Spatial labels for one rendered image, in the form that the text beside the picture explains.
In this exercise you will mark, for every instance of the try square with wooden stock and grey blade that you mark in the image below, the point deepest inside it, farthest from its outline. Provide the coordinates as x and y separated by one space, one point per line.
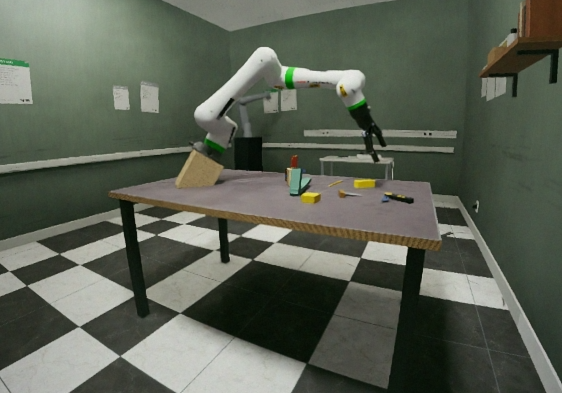
342 194

